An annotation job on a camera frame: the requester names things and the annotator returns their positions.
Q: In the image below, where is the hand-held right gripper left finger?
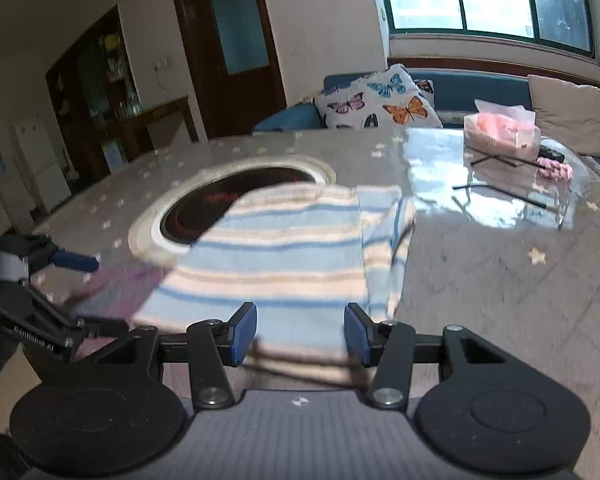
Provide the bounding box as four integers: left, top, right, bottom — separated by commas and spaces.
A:
72, 302, 258, 409

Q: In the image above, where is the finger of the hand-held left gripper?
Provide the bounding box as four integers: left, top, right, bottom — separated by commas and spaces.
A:
20, 282, 131, 341
0, 234, 101, 278

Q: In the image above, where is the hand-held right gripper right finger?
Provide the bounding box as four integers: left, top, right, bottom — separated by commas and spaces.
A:
344, 302, 523, 409

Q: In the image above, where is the blue beige striped shirt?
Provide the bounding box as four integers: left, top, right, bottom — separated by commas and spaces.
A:
130, 182, 418, 391

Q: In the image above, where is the white refrigerator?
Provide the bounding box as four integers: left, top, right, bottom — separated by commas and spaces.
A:
12, 114, 73, 228

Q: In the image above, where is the light blue box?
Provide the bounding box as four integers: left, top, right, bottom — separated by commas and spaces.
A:
101, 140, 126, 171

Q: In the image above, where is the grey star print tablecloth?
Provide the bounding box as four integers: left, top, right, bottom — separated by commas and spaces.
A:
30, 127, 600, 480

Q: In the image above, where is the round built-in cooktop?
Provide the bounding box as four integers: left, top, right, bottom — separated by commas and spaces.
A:
129, 156, 337, 266

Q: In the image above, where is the dark wooden side table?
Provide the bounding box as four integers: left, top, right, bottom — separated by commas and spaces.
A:
100, 95, 198, 181

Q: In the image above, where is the dark wooden display cabinet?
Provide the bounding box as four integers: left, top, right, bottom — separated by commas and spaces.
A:
45, 5, 146, 183

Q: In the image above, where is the dark wooden door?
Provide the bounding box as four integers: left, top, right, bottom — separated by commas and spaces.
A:
169, 0, 287, 140

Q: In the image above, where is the butterfly print pillow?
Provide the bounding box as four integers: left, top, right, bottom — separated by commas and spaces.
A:
314, 63, 443, 130

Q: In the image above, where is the pink tissue pack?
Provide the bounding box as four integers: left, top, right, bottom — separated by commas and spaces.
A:
462, 99, 543, 163

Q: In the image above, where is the pink hair scrunchie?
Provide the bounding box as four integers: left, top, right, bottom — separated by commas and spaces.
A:
537, 156, 573, 182

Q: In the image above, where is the blue sofa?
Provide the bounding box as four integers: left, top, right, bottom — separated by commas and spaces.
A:
252, 69, 600, 196

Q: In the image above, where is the beige pillow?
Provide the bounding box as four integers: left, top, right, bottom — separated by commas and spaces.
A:
527, 74, 600, 159

